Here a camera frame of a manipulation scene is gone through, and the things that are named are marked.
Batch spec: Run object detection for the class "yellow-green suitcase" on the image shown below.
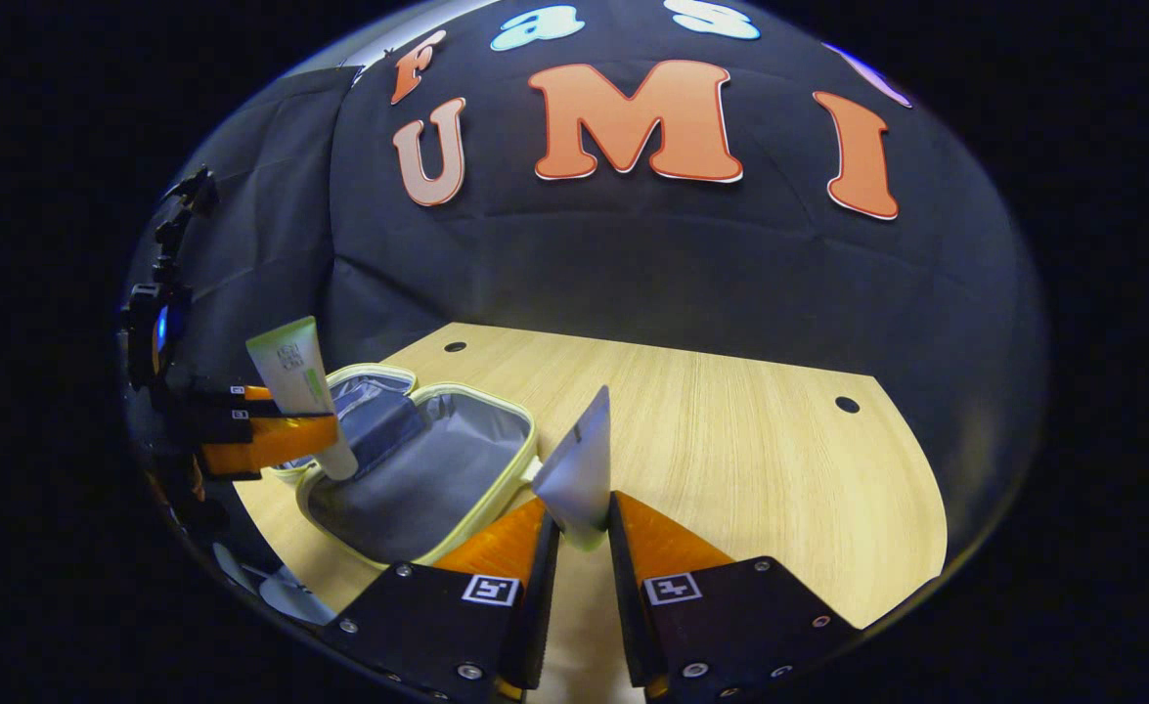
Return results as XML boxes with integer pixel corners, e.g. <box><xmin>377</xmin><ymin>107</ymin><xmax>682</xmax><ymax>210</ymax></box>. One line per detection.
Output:
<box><xmin>271</xmin><ymin>364</ymin><xmax>541</xmax><ymax>570</ymax></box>

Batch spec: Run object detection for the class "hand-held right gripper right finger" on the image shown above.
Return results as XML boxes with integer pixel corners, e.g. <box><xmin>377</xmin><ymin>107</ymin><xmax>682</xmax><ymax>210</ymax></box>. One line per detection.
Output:
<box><xmin>608</xmin><ymin>492</ymin><xmax>861</xmax><ymax>703</ymax></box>

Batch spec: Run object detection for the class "pale grey object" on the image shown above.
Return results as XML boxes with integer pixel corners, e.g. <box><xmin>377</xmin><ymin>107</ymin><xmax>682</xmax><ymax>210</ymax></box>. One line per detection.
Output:
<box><xmin>214</xmin><ymin>541</ymin><xmax>338</xmax><ymax>627</ymax></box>

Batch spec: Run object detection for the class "large white green skincare tube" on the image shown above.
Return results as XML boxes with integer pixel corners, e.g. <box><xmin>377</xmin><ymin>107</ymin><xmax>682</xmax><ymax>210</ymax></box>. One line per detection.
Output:
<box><xmin>245</xmin><ymin>316</ymin><xmax>360</xmax><ymax>482</ymax></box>

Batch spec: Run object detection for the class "small white green skincare tube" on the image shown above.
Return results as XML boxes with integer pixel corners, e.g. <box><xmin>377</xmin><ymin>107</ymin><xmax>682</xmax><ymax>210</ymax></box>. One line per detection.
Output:
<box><xmin>532</xmin><ymin>385</ymin><xmax>614</xmax><ymax>551</ymax></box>

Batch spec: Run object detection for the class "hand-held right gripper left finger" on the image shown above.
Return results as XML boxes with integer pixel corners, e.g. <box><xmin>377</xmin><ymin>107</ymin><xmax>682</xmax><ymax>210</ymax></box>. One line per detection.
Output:
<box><xmin>318</xmin><ymin>497</ymin><xmax>563</xmax><ymax>703</ymax></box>

